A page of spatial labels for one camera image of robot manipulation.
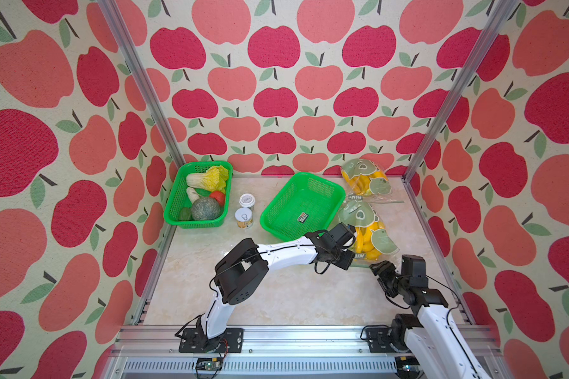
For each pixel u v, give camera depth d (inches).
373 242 33.9
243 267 21.7
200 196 42.7
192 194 43.2
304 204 43.8
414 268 25.5
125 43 29.9
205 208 37.5
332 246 26.7
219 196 41.0
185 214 39.4
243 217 38.8
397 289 27.5
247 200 40.3
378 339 28.9
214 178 42.4
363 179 43.9
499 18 27.8
